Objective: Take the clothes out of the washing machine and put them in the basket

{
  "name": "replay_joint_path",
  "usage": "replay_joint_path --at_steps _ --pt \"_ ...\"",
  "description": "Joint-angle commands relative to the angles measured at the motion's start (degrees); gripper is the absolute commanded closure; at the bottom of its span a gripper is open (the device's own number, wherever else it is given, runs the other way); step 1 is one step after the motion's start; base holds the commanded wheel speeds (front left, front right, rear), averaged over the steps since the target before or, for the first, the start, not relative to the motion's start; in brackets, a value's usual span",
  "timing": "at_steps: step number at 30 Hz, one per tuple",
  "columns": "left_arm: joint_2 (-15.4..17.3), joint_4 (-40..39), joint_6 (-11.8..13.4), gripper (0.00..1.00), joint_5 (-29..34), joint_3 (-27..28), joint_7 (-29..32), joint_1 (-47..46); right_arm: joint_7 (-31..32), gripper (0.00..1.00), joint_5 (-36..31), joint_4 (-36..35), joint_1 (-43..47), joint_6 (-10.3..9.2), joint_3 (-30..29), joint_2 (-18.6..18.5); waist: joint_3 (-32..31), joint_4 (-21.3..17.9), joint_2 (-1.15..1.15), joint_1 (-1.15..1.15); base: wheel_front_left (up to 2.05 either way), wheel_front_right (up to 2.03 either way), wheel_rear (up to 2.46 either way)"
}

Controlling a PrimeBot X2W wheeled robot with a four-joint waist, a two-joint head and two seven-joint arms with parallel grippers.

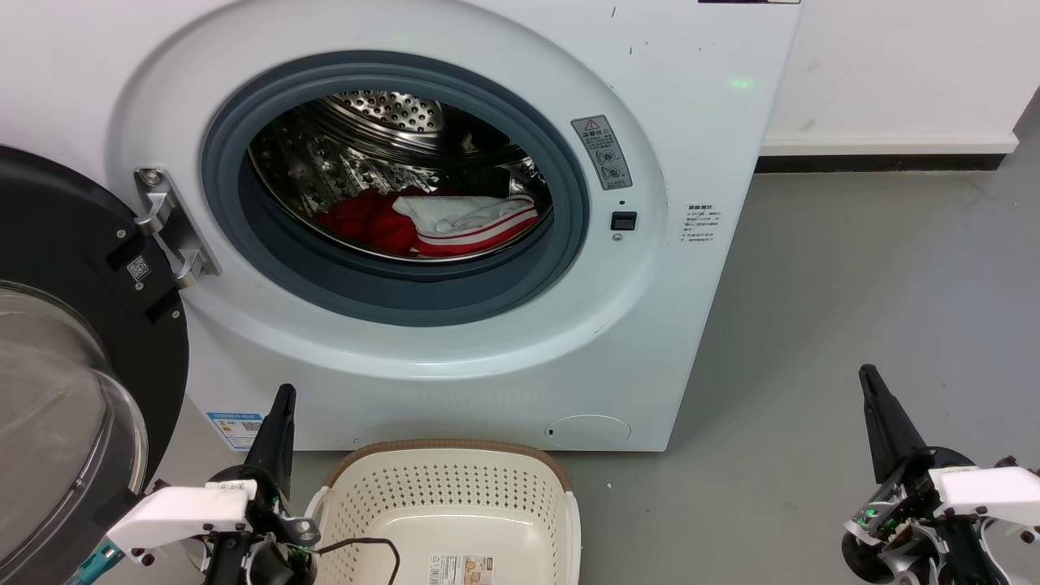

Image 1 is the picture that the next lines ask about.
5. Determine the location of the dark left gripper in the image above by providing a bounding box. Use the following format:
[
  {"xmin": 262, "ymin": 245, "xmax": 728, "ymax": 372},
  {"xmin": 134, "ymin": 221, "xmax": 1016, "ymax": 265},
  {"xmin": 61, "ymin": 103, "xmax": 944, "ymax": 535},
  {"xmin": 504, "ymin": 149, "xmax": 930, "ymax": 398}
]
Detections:
[{"xmin": 203, "ymin": 385, "xmax": 319, "ymax": 585}]

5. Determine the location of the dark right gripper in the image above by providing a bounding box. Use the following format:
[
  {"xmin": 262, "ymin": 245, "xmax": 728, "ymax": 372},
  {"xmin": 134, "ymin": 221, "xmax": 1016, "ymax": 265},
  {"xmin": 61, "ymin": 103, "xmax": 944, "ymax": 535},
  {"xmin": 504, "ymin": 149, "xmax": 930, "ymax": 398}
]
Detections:
[{"xmin": 841, "ymin": 365, "xmax": 1010, "ymax": 585}]

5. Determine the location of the cream perforated laundry basket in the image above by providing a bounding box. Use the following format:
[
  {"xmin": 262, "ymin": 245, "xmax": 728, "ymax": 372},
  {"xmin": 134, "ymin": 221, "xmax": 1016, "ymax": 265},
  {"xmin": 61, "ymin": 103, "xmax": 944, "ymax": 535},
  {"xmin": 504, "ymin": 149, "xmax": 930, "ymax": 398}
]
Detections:
[{"xmin": 305, "ymin": 440, "xmax": 583, "ymax": 585}]

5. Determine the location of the printed paper product label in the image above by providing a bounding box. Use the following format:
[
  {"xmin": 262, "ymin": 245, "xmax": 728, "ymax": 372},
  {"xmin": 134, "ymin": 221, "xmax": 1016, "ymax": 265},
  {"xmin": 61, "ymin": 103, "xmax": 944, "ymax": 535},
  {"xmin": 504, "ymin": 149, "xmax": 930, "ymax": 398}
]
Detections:
[{"xmin": 428, "ymin": 554, "xmax": 495, "ymax": 585}]

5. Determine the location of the black washer door with glass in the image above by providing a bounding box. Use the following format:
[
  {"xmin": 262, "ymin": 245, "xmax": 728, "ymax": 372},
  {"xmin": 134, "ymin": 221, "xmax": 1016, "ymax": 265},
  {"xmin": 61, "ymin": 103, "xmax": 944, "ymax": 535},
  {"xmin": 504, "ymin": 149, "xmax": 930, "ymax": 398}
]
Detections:
[{"xmin": 0, "ymin": 145, "xmax": 190, "ymax": 585}]

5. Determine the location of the stainless steel washing machine drum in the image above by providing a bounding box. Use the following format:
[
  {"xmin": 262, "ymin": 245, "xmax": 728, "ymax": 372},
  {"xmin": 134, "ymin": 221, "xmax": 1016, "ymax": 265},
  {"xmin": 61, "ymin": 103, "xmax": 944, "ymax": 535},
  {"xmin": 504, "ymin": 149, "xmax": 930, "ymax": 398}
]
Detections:
[{"xmin": 248, "ymin": 89, "xmax": 555, "ymax": 262}]

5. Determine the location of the blue and white label sticker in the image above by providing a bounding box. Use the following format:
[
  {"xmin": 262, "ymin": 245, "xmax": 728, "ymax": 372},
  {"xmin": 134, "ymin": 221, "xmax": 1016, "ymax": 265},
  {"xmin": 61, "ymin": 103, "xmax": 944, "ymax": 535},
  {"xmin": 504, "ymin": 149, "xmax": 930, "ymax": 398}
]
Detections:
[{"xmin": 206, "ymin": 411, "xmax": 265, "ymax": 452}]

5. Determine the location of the silver metal door hinge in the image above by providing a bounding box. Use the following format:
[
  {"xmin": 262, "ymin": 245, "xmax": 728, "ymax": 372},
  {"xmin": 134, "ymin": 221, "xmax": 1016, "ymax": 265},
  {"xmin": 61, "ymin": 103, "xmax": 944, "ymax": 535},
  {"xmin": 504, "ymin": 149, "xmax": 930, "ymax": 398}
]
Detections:
[{"xmin": 134, "ymin": 167, "xmax": 222, "ymax": 291}]

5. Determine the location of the red garment with white stripes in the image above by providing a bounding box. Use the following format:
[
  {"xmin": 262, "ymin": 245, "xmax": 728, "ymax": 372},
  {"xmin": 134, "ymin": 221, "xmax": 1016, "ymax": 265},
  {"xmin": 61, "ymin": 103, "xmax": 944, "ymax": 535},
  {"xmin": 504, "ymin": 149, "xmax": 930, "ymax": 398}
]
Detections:
[{"xmin": 315, "ymin": 187, "xmax": 541, "ymax": 259}]

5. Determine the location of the grey rubber door gasket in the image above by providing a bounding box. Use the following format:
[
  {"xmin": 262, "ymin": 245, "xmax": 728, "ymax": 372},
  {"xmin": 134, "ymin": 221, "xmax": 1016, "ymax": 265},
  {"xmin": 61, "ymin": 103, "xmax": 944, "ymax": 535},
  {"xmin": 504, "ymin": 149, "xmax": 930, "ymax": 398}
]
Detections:
[{"xmin": 201, "ymin": 50, "xmax": 591, "ymax": 327}]

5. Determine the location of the black baseboard strip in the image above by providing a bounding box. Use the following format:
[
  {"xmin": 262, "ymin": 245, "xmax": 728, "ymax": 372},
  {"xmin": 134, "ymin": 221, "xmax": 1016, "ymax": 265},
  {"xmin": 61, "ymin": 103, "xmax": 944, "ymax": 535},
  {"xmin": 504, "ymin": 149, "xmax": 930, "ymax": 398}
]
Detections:
[{"xmin": 756, "ymin": 154, "xmax": 1008, "ymax": 173}]

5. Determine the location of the small white text sticker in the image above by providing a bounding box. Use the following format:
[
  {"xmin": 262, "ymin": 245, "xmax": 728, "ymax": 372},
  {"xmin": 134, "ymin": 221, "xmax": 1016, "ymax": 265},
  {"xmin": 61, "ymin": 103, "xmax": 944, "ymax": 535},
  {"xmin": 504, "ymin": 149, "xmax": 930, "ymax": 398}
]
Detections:
[{"xmin": 681, "ymin": 203, "xmax": 719, "ymax": 246}]

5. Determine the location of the round white filter cap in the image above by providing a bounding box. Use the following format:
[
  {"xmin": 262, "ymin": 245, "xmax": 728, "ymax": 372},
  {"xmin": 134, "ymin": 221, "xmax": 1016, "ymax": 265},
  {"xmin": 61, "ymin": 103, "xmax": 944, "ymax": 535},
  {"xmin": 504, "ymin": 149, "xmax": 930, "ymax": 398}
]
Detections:
[{"xmin": 544, "ymin": 414, "xmax": 632, "ymax": 449}]

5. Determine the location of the white front-load washing machine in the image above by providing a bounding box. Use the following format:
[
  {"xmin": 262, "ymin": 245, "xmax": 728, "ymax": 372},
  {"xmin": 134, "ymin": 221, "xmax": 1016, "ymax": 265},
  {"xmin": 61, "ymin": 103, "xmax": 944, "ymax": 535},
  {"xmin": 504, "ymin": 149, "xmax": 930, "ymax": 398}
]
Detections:
[{"xmin": 0, "ymin": 0, "xmax": 805, "ymax": 453}]

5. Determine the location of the grey warning sticker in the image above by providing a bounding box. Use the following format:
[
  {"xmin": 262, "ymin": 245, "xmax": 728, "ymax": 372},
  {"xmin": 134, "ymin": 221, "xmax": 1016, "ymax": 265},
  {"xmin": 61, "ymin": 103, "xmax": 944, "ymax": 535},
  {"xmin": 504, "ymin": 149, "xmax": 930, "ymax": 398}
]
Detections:
[{"xmin": 570, "ymin": 115, "xmax": 633, "ymax": 192}]

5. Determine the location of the thin black cable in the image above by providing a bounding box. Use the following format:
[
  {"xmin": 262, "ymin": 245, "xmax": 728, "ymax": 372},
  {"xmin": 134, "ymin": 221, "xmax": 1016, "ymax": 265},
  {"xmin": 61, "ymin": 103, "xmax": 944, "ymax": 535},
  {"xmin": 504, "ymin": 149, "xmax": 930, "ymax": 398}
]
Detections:
[{"xmin": 313, "ymin": 537, "xmax": 402, "ymax": 585}]

